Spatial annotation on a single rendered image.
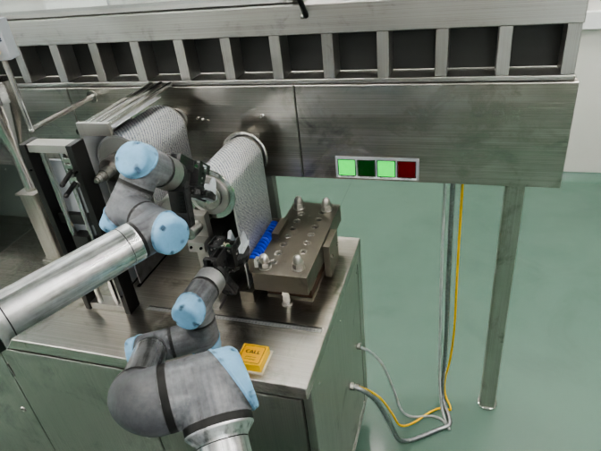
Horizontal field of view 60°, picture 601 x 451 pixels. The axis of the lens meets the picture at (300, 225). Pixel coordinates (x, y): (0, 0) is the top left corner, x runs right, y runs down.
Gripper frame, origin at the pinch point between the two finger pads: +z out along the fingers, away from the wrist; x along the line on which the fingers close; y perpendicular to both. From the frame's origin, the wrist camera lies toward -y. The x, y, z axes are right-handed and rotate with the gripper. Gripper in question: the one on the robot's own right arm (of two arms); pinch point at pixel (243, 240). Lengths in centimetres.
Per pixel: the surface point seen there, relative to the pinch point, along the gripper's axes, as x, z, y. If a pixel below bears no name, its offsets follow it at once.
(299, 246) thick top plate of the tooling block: -13.5, 7.8, -6.1
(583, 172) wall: -139, 263, -103
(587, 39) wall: -126, 263, -12
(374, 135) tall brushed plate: -32.5, 30.1, 19.7
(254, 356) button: -10.9, -26.6, -16.6
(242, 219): -0.3, 1.4, 6.1
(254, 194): -0.3, 11.5, 8.5
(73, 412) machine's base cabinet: 57, -29, -53
